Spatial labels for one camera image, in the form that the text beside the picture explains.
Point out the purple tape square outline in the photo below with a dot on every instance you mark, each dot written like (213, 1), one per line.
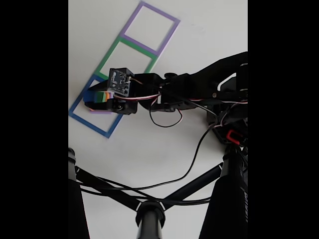
(172, 32)

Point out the purple square block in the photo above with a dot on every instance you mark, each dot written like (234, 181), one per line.
(99, 112)

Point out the orange square block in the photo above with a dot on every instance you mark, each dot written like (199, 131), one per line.
(107, 96)

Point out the black tripod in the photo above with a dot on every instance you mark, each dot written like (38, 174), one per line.
(149, 221)

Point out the blue tape square outline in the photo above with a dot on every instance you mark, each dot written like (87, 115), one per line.
(79, 102)

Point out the small blue cube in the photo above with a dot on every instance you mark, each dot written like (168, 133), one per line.
(89, 97)

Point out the camera circuit board blue mount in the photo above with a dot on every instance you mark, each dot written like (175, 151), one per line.
(119, 79)

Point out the green square block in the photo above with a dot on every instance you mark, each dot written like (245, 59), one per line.
(101, 97)

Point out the green tape square outline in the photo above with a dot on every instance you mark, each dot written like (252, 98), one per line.
(106, 59)

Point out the red clamp piece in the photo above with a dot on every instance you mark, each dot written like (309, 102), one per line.
(234, 135)

